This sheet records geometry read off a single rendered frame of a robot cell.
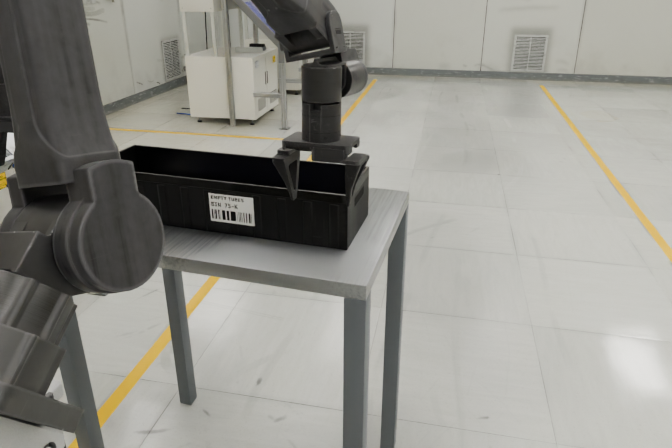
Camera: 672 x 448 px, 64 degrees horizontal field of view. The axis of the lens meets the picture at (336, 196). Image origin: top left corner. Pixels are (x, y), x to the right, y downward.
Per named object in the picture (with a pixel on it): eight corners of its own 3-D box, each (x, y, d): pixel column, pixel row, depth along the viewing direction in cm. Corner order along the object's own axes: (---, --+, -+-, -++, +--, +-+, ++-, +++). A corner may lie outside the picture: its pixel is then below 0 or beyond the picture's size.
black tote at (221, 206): (92, 215, 117) (83, 166, 113) (140, 188, 132) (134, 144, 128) (347, 250, 102) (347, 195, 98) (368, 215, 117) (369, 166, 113)
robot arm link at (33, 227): (-41, 290, 38) (2, 293, 35) (31, 170, 43) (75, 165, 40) (64, 335, 44) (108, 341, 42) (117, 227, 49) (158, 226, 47)
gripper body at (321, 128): (296, 142, 84) (296, 95, 82) (360, 148, 81) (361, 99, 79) (280, 153, 78) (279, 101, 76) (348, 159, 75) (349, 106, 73)
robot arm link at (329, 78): (293, 58, 74) (330, 61, 72) (317, 55, 80) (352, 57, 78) (294, 109, 77) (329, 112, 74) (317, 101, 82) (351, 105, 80)
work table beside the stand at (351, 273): (358, 596, 120) (366, 286, 90) (94, 515, 139) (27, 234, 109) (395, 442, 160) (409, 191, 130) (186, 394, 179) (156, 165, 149)
